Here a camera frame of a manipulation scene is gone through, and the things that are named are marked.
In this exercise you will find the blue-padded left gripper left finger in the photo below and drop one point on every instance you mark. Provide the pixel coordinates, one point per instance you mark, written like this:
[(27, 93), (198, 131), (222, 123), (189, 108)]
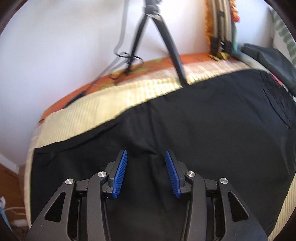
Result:
[(115, 173)]

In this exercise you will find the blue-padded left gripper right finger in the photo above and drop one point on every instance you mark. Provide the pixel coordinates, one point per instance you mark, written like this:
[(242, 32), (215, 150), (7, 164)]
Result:
[(177, 175)]

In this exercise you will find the black Kappa pants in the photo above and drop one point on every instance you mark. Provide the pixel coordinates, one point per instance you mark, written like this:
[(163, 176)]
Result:
[(240, 126)]

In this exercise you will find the white power strip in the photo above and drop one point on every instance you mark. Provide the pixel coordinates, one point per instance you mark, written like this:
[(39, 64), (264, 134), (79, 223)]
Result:
[(20, 223)]

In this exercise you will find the folded dark clothes stack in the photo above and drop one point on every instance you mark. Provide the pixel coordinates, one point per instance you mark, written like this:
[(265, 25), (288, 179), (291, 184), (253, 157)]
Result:
[(274, 61)]

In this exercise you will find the green leaf pattern pillow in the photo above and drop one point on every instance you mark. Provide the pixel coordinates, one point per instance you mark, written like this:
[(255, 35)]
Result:
[(281, 35)]

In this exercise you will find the black camera tripod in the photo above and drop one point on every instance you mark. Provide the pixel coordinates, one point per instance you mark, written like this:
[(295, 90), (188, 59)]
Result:
[(151, 12)]

